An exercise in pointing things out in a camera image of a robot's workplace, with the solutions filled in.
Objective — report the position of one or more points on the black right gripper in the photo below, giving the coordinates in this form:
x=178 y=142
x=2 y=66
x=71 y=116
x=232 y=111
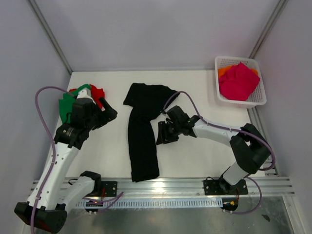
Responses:
x=162 y=130

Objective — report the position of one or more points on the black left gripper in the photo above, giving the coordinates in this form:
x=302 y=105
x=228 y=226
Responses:
x=107 y=115

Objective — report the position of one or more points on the black t shirt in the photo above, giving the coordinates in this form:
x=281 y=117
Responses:
x=147 y=102

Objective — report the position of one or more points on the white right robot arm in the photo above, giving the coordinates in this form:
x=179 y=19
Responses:
x=249 y=147

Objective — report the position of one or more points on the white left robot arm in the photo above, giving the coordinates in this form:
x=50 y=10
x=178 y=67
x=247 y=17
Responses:
x=47 y=208

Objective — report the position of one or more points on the green t shirt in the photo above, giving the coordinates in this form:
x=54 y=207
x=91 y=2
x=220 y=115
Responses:
x=67 y=101

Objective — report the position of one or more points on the red t shirt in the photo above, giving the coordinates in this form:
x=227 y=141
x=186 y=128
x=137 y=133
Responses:
x=95 y=93

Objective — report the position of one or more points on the orange t shirt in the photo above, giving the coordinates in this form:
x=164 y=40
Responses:
x=222 y=71

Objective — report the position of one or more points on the pink t shirt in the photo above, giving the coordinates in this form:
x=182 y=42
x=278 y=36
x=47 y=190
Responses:
x=238 y=83

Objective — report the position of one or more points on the white plastic basket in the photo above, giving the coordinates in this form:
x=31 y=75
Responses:
x=258 y=97

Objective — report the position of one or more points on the grey slotted cable duct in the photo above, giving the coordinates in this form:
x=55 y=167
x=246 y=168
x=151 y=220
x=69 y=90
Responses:
x=153 y=203

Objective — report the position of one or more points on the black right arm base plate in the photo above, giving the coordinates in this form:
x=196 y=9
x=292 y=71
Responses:
x=213 y=186

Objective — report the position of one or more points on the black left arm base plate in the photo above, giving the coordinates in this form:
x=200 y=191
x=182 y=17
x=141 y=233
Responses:
x=106 y=189

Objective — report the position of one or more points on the left rear frame post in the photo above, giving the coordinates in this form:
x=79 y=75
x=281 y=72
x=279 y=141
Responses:
x=50 y=35

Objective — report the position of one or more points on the frame post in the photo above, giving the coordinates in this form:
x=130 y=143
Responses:
x=50 y=35
x=272 y=20

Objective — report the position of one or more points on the aluminium front rail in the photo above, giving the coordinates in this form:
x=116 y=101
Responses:
x=193 y=187

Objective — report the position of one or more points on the right rear frame post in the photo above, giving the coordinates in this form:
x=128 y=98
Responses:
x=272 y=20

